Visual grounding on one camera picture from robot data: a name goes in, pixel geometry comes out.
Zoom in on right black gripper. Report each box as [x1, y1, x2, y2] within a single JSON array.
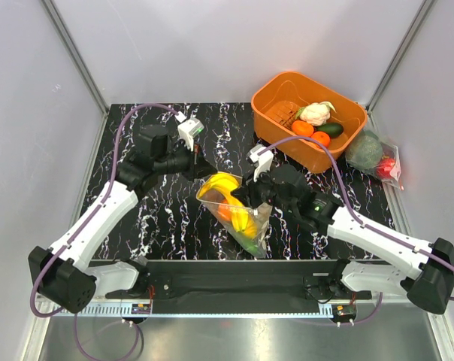
[[231, 165, 297, 215]]

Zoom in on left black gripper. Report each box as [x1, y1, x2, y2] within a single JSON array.
[[155, 138, 217, 182]]

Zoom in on yellow fake bananas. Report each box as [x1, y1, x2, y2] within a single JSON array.
[[198, 172, 257, 238]]

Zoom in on clear polka dot zip bag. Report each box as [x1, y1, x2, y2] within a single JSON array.
[[196, 172, 272, 259]]

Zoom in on green fake cucumber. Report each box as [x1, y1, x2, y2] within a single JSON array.
[[241, 238, 261, 256]]

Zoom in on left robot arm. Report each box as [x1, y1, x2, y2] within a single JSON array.
[[28, 119, 216, 314]]

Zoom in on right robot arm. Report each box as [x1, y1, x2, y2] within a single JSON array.
[[232, 165, 454, 314]]

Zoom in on white fake cauliflower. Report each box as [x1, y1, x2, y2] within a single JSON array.
[[295, 101, 336, 126]]

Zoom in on dark green fake avocado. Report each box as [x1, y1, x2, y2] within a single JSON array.
[[316, 123, 344, 138]]

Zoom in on green fake melon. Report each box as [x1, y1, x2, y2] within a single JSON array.
[[346, 135, 383, 169]]

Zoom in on red fake apple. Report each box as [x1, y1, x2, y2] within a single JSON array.
[[376, 158, 396, 179]]

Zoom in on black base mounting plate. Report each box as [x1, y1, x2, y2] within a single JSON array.
[[87, 259, 373, 315]]

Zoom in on orange plastic basket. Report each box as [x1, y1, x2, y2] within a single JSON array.
[[251, 71, 367, 159]]

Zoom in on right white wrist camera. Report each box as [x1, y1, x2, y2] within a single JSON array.
[[247, 144, 274, 182]]

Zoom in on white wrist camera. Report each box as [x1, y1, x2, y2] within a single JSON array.
[[175, 112, 204, 151], [247, 144, 274, 182]]

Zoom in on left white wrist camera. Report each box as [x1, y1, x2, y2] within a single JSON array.
[[175, 112, 204, 151]]

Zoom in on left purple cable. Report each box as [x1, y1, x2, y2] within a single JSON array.
[[29, 103, 183, 320]]

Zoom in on purple cable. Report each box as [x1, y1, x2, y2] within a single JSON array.
[[255, 135, 454, 302], [29, 103, 183, 320]]

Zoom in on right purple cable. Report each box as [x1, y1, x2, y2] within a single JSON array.
[[255, 135, 454, 302]]

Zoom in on slotted cable duct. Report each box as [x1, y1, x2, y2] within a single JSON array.
[[88, 301, 335, 319]]

